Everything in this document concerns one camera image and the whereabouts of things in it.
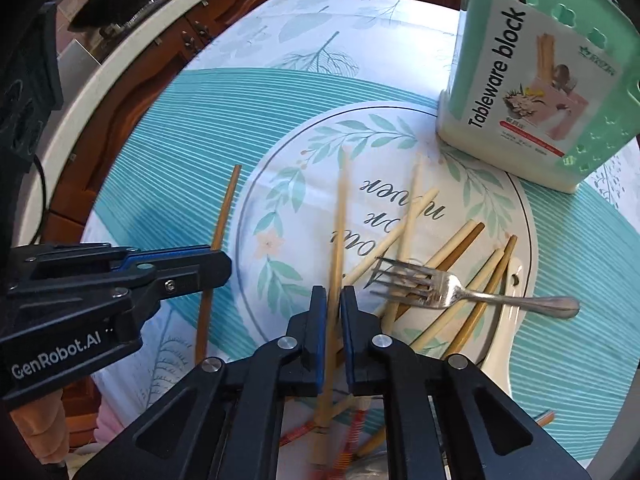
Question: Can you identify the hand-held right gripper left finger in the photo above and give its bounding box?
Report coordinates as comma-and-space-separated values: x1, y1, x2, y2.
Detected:
72, 285, 328, 480

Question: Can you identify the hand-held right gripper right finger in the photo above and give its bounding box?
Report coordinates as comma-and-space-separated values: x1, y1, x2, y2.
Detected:
340, 285, 593, 480

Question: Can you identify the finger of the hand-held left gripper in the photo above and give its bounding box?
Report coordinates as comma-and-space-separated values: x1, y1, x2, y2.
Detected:
11, 243, 212, 272
7, 251, 233, 345

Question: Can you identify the dark brown chopstick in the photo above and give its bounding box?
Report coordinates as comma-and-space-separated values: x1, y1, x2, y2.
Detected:
394, 223, 487, 322
194, 164, 243, 365

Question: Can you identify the tan wooden chopstick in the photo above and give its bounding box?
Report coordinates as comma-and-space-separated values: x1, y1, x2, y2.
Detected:
381, 220, 478, 320
411, 247, 507, 355
354, 427, 388, 458
309, 146, 351, 467

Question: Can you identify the round leaf print plate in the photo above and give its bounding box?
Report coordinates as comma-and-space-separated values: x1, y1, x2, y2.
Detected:
235, 100, 538, 376

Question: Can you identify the green plastic utensil holder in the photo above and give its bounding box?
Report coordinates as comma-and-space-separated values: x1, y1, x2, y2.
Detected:
436, 0, 640, 195

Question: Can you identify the person's left hand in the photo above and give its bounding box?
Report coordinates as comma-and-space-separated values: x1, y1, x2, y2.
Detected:
11, 394, 67, 467

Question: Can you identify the pale chopstick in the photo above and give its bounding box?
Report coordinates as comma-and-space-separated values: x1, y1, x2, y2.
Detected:
395, 151, 423, 263
341, 188, 441, 285

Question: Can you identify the steel fork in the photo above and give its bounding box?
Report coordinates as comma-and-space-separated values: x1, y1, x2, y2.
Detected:
364, 257, 581, 318

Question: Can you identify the brown wooden chopstick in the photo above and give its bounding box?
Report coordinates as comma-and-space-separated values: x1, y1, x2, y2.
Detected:
442, 234, 519, 360

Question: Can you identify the white countertop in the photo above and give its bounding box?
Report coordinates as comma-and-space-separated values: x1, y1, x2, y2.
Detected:
17, 0, 281, 251

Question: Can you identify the black stove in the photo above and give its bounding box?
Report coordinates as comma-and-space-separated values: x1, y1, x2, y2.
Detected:
67, 0, 211, 33

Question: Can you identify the black cable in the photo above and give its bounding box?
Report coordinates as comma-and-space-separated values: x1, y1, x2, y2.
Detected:
31, 156, 50, 242

